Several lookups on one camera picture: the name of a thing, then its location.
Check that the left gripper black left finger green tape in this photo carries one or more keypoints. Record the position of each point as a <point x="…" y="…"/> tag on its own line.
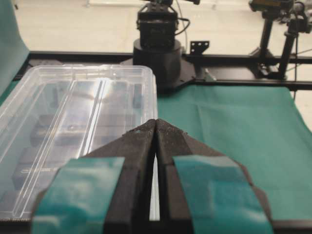
<point x="107" y="191"/>

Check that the left gripper black right finger green tape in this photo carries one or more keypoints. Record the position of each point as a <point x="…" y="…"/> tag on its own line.
<point x="204" y="191"/>

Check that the green table cloth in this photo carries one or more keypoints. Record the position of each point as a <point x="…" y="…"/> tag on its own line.
<point x="260" y="127"/>

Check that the black metal corner bracket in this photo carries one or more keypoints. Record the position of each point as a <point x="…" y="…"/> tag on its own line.
<point x="198" y="47"/>

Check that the black frame rail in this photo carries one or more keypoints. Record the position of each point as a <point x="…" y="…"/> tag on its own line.
<point x="210" y="70"/>

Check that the clear plastic box lid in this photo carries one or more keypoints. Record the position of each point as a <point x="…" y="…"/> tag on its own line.
<point x="59" y="112"/>

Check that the black camera stand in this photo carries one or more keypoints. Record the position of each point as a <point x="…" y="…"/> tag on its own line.
<point x="283" y="22"/>

